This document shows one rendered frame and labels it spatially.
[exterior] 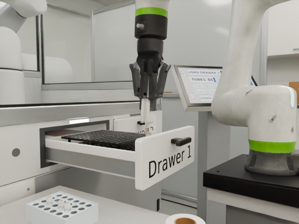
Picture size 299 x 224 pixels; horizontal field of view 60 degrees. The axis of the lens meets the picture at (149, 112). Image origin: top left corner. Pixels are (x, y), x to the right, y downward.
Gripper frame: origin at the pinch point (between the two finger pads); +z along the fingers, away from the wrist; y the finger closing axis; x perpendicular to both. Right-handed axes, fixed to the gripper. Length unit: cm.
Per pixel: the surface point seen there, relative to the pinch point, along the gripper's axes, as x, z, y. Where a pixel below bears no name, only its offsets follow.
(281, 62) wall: 358, -51, -10
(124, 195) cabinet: 18.4, 37.8, -21.7
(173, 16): 164, -76, -84
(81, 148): -17.4, 9.5, -8.0
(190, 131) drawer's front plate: 6.8, 5.4, 10.7
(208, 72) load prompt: 88, -17, -16
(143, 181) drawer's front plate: -18.1, 13.0, 11.9
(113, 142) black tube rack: -12.6, 7.7, -1.7
